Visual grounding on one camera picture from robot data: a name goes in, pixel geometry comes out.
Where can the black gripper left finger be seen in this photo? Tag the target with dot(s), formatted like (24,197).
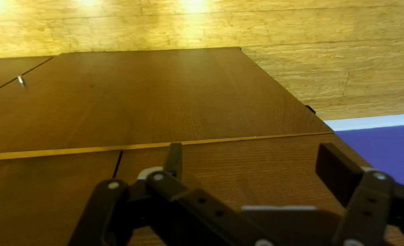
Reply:
(179,205)

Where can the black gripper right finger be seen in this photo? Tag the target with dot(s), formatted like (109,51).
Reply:
(370,205)

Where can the brown wooden drawer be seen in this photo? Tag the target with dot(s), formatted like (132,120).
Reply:
(42,200)
(257,172)

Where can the white baseboard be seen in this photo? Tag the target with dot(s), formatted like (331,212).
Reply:
(374,122)

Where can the brown wooden cabinet door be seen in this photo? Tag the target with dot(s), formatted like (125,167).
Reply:
(5,73)
(155,96)

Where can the brown wooden shelving cabinet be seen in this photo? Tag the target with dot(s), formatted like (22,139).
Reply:
(73,150)

